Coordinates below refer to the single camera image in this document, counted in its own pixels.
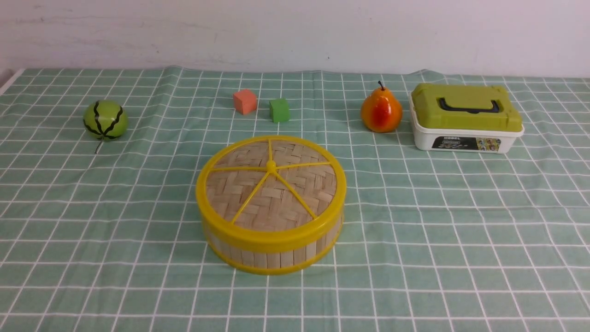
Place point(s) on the yellow bamboo steamer lid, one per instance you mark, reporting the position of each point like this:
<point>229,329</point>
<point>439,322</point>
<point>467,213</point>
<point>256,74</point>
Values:
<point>271,194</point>

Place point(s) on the yellow bamboo steamer basket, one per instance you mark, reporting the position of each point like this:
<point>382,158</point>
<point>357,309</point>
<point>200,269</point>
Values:
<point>274,263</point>

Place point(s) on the white box green lid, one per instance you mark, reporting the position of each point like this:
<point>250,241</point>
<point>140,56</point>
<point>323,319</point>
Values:
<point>464,118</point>

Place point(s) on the green foam cube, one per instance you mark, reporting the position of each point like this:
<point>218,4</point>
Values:
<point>279,110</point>

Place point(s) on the orange foam cube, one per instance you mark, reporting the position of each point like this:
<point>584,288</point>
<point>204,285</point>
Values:
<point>245,101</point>

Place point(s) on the orange toy pear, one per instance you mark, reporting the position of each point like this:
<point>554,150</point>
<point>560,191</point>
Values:
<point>381,112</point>

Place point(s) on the green toy watermelon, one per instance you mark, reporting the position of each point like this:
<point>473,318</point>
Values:
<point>106,120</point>

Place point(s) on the green checkered tablecloth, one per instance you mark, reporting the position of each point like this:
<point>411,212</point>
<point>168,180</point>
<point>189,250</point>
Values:
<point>432,242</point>

